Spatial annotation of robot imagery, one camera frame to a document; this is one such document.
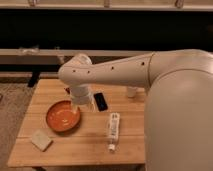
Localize white rectangular sponge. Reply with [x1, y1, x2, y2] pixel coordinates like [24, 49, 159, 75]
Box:
[30, 130, 53, 151]

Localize wooden table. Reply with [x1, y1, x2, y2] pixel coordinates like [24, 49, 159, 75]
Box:
[8, 79, 145, 167]

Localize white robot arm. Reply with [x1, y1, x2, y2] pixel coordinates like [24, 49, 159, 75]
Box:
[58, 49, 213, 171]

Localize grey metal rail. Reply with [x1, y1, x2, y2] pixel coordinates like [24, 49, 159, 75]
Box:
[0, 48, 213, 67]

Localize black smartphone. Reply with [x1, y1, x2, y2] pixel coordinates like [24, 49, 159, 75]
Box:
[94, 93, 108, 111]

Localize orange bowl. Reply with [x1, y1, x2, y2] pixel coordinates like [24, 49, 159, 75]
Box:
[46, 100, 81, 132]

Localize white plastic bottle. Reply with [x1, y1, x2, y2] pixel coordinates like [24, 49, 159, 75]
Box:
[108, 113, 120, 152]

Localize dark red snack packet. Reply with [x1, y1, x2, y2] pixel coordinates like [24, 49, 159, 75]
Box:
[65, 87, 70, 94]

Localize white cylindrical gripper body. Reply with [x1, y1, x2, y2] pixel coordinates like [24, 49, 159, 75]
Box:
[70, 85, 95, 112]

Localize white ceramic cup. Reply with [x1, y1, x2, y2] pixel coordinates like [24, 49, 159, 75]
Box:
[126, 87, 137, 98]

